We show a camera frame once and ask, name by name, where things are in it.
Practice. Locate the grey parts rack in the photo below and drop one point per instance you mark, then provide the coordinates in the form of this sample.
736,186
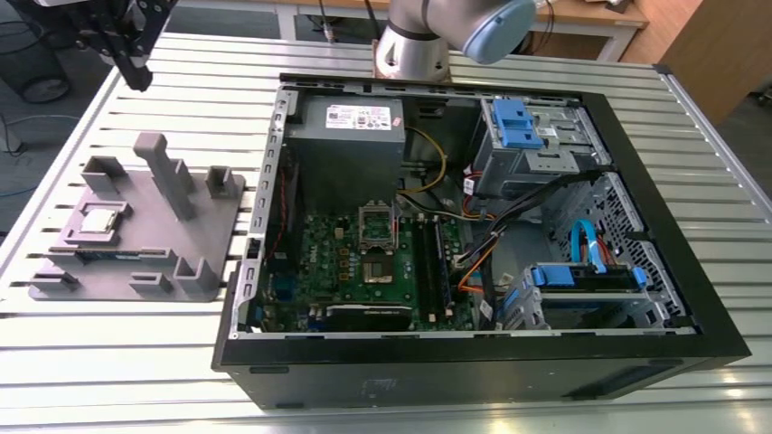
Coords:
150,262

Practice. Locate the black RAM slot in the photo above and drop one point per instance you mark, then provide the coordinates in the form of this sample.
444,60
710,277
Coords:
442,271

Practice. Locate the grey metal disk bay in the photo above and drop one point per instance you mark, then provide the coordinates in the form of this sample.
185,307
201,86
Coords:
602,312

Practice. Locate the blue drive latch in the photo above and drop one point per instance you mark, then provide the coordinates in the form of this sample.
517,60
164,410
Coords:
514,131

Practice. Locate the blue RAM stick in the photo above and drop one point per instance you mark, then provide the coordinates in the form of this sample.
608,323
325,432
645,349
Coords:
108,254

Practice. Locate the silver CPU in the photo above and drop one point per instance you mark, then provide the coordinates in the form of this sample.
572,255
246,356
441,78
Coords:
98,221

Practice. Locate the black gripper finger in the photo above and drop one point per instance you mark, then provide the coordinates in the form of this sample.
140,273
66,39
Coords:
157,22
98,38

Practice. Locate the black open PC case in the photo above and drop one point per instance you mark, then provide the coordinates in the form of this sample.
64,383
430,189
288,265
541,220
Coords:
421,375

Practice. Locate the grey power supply unit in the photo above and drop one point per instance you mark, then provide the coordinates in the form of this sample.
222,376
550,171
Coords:
337,172

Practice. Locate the wooden desk white legs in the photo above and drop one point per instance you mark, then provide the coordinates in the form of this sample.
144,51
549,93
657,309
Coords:
590,18

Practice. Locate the green motherboard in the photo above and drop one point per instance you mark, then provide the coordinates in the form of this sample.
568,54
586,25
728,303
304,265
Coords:
337,289

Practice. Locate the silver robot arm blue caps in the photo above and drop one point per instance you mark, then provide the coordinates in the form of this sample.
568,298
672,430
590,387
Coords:
416,50

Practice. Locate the grey metal drive cage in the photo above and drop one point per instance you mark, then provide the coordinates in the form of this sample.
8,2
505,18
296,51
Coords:
542,167

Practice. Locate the CPU socket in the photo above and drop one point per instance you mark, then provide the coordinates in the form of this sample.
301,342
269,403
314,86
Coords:
378,271

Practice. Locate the hard disk in blue carrier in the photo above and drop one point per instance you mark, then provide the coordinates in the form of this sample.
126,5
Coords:
560,276

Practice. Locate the black graphics card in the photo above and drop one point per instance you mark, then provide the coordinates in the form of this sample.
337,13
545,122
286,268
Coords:
368,318

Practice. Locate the wooden cabinet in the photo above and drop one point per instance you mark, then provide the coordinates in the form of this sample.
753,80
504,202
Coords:
717,54

